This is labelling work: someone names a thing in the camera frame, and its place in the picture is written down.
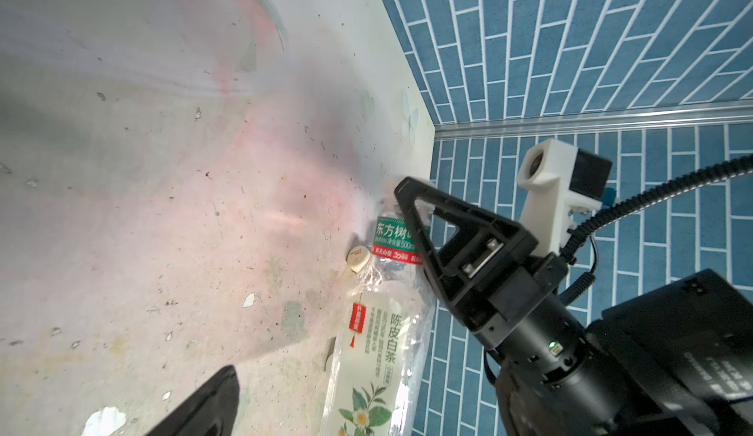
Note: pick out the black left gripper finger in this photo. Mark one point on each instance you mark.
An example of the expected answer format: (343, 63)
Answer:
(210, 410)

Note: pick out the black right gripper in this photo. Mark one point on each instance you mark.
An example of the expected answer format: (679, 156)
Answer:
(481, 267)

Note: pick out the clear bottle green white cap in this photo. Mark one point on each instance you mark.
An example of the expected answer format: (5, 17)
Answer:
(381, 346)

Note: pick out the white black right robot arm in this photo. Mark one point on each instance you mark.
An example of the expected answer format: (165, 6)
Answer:
(674, 361)

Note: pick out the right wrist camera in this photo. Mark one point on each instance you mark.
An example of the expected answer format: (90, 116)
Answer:
(561, 180)

